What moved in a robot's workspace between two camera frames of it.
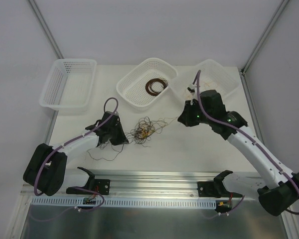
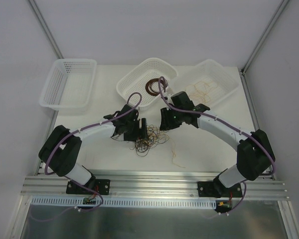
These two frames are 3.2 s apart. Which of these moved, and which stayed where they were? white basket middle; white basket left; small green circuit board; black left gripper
Moved: black left gripper
Stayed: white basket left; small green circuit board; white basket middle
